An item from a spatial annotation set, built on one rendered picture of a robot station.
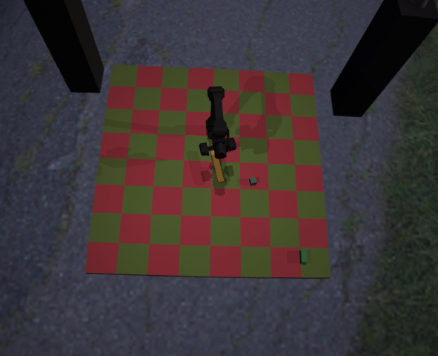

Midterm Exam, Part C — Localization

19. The orange bar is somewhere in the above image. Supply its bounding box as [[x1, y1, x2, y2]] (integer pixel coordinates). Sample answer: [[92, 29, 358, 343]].
[[210, 151, 224, 183]]

